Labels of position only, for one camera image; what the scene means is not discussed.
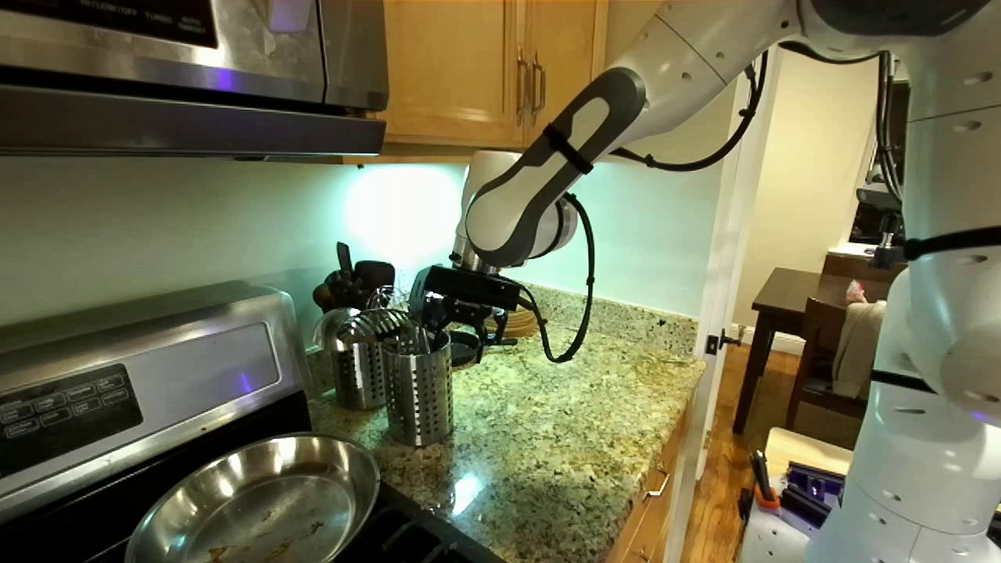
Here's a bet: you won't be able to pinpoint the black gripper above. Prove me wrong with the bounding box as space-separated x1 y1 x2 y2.
409 267 520 338

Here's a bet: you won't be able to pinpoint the perforated steel utensil holder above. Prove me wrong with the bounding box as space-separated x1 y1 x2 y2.
389 325 455 447
319 306 404 410

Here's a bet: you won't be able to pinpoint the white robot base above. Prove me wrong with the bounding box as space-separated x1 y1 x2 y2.
736 41 1001 563

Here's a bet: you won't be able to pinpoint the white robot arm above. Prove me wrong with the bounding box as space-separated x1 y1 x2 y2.
409 0 1001 338

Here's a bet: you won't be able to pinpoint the stack of round cork trivets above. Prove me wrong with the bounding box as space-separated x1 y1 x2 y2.
504 306 539 338

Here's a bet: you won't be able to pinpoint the black utensils in rear holder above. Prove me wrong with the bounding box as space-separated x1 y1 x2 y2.
313 242 395 312

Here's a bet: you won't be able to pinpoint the wooden upper cabinet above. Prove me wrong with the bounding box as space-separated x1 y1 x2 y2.
385 0 612 154

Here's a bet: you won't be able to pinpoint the wooden cabinet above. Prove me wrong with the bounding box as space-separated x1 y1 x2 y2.
608 420 690 563
385 0 612 154

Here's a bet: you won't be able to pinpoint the steel frying pan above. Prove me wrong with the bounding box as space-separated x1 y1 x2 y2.
126 433 382 563

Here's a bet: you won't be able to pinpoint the stainless steel microwave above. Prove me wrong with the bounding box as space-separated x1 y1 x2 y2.
0 0 389 158

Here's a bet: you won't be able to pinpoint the wooden lower cabinet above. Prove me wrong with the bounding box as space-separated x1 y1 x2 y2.
608 420 690 563

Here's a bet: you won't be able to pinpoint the dark wooden table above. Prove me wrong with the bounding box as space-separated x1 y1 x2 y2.
731 270 888 433

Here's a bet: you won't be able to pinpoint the stainless steel stove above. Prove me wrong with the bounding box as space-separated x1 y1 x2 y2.
0 284 502 563

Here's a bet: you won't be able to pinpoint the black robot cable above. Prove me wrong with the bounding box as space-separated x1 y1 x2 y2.
511 46 774 366

